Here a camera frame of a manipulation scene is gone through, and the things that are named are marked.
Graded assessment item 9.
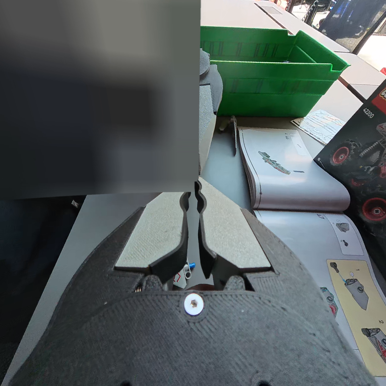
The lego instruction booklet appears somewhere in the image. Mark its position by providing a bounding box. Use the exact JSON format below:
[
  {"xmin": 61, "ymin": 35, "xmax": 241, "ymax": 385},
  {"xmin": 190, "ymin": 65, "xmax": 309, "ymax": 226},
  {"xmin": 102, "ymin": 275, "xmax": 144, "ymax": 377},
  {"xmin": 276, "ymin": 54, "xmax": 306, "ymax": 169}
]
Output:
[{"xmin": 238, "ymin": 127, "xmax": 386, "ymax": 377}]

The white sticker sheet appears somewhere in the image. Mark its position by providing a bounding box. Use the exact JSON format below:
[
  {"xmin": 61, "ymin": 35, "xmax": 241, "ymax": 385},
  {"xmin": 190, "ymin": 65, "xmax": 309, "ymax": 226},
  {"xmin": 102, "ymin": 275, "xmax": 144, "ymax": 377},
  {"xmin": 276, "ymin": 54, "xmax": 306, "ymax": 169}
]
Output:
[{"xmin": 290, "ymin": 109, "xmax": 346, "ymax": 146}]

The black lego box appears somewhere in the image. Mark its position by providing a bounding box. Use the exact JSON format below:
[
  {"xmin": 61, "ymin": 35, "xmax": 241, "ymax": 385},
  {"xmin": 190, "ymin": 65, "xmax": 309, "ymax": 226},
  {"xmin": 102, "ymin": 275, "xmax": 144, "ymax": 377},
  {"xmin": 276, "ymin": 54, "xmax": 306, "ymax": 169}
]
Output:
[{"xmin": 314, "ymin": 81, "xmax": 386, "ymax": 233}]

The grey lego panel red sticker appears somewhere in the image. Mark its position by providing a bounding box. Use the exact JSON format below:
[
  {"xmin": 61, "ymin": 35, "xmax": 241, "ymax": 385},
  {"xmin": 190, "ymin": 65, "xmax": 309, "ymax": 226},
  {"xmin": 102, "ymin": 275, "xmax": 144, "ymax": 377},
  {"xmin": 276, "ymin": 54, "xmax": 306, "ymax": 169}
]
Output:
[{"xmin": 172, "ymin": 259, "xmax": 193, "ymax": 287}]

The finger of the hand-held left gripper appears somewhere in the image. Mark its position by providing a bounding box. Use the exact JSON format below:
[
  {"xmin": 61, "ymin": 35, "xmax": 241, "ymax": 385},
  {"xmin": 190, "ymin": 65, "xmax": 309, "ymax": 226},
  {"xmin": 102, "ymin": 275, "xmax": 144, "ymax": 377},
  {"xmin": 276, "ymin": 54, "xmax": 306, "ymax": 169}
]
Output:
[{"xmin": 200, "ymin": 50, "xmax": 224, "ymax": 172}]

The green plastic bin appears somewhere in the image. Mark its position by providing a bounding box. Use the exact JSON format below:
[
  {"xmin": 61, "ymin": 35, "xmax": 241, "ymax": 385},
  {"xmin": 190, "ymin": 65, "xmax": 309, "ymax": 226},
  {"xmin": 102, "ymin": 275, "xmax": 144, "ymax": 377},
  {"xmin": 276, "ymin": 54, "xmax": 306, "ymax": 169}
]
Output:
[
  {"xmin": 209, "ymin": 60, "xmax": 342, "ymax": 117},
  {"xmin": 200, "ymin": 26, "xmax": 352, "ymax": 73}
]

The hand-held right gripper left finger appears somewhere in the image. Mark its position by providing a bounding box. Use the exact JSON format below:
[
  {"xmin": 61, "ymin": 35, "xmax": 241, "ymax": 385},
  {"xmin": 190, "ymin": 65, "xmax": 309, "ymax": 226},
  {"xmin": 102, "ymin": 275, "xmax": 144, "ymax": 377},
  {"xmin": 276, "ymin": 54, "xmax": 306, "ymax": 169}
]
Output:
[{"xmin": 115, "ymin": 192, "xmax": 192, "ymax": 286}]

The dark blue bulky object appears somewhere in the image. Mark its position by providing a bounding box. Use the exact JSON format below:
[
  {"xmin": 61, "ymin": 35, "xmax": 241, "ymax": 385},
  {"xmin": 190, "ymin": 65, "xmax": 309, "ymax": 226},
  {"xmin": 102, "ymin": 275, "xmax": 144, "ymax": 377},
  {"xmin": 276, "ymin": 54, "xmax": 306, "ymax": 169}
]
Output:
[{"xmin": 319, "ymin": 0, "xmax": 372, "ymax": 39}]

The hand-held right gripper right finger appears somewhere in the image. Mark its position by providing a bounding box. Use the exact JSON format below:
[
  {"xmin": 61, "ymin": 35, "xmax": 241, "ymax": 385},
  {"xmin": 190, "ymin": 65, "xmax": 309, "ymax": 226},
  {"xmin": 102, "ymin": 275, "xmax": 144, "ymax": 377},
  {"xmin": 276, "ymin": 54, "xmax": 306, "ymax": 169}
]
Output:
[{"xmin": 194, "ymin": 177, "xmax": 272, "ymax": 287}]

